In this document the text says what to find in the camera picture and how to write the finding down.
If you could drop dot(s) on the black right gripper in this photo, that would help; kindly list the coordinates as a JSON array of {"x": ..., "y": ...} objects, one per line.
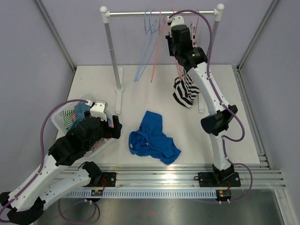
[{"x": 169, "y": 42}]

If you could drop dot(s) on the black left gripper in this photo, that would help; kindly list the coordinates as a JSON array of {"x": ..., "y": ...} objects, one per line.
[{"x": 116, "y": 131}]

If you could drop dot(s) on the pink hanger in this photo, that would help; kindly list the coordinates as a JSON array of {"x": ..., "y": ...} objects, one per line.
[
  {"x": 193, "y": 32},
  {"x": 161, "y": 29},
  {"x": 173, "y": 39}
]

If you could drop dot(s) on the bright blue tank top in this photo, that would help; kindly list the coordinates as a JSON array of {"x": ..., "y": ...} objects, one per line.
[{"x": 149, "y": 140}]

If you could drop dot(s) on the light blue hanger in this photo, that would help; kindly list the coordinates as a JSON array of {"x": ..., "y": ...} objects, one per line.
[
  {"x": 143, "y": 47},
  {"x": 150, "y": 47}
]

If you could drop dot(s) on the grey-blue tank top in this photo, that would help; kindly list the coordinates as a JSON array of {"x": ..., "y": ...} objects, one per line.
[{"x": 80, "y": 109}]

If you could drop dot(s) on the green striped tank top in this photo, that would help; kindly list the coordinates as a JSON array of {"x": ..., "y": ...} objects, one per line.
[{"x": 69, "y": 118}]

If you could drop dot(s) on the black and white striped top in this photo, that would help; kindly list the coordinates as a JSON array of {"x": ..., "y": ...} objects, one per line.
[{"x": 185, "y": 90}]

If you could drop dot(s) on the red striped tank top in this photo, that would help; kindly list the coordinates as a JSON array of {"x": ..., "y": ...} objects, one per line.
[{"x": 99, "y": 143}]

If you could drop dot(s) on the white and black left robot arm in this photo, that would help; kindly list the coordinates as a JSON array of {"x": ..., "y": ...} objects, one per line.
[{"x": 29, "y": 201}]

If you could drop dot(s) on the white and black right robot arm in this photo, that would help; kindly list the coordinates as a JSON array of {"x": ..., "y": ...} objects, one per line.
[{"x": 195, "y": 62}]

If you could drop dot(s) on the white plastic basket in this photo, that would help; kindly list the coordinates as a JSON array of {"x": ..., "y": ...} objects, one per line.
[{"x": 57, "y": 120}]

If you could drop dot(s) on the silver and white clothes rack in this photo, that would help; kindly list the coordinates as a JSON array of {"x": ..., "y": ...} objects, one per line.
[{"x": 118, "y": 72}]

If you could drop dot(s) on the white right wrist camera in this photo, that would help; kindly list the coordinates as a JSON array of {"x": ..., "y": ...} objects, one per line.
[{"x": 175, "y": 20}]

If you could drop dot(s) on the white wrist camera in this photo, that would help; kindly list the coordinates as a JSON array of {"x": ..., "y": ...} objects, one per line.
[
  {"x": 175, "y": 20},
  {"x": 97, "y": 109}
]

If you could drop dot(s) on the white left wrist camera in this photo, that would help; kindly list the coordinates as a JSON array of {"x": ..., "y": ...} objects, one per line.
[{"x": 97, "y": 109}]

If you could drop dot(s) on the white slotted cable duct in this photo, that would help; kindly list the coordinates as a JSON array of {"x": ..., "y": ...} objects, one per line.
[{"x": 144, "y": 193}]

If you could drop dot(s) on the aluminium mounting rail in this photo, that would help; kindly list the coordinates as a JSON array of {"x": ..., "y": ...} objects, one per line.
[{"x": 182, "y": 176}]

